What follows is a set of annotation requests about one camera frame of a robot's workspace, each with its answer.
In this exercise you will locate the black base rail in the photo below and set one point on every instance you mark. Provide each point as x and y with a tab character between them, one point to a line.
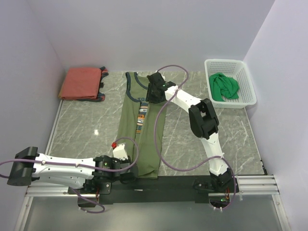
163	189

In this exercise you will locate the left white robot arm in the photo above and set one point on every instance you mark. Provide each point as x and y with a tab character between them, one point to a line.
87	175

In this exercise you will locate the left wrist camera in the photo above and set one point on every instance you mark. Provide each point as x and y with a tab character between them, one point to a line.
119	151

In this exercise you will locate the folded red tank top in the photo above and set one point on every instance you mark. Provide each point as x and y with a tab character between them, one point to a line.
83	84

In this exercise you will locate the olive green graphic tank top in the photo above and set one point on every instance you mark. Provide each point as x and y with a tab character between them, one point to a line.
144	123

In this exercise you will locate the aluminium frame rail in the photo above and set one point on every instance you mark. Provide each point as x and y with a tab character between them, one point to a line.
248	185

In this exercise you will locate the bright green tank top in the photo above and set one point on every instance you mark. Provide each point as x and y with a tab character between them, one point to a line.
222	86

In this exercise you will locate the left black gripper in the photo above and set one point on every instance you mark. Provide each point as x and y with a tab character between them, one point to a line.
115	161

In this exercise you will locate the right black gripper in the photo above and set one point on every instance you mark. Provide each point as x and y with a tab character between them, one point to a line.
149	96

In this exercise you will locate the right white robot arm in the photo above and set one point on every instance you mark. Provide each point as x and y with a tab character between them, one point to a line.
203	123

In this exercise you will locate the white plastic basket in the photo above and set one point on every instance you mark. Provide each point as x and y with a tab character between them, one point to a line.
238	70

